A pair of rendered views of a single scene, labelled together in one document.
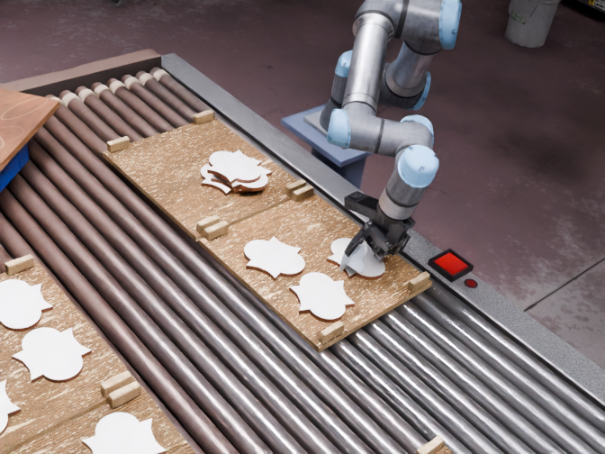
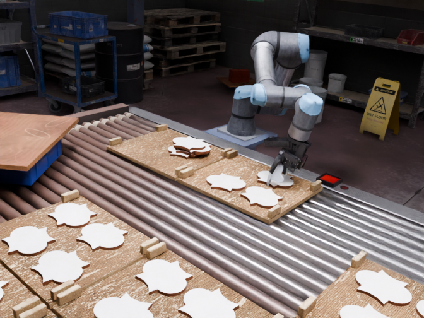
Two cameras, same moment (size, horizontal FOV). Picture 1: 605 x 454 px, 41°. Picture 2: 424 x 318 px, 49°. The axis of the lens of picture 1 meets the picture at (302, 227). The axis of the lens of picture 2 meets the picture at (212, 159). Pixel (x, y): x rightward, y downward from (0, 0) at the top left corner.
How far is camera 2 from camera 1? 0.50 m
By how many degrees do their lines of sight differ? 15
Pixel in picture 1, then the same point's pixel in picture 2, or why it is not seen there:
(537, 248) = not seen: hidden behind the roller
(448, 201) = not seen: hidden behind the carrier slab
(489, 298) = (358, 193)
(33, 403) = (96, 261)
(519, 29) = not seen: hidden behind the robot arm
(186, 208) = (164, 166)
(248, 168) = (197, 143)
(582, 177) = (363, 179)
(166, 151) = (144, 143)
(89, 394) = (132, 254)
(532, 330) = (389, 204)
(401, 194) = (303, 122)
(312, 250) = (247, 178)
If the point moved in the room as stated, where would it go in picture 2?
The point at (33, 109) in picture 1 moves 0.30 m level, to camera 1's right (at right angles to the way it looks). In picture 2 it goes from (64, 122) to (138, 125)
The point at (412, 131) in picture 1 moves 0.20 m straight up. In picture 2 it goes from (301, 89) to (309, 31)
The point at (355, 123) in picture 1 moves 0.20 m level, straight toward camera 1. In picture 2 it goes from (268, 89) to (274, 105)
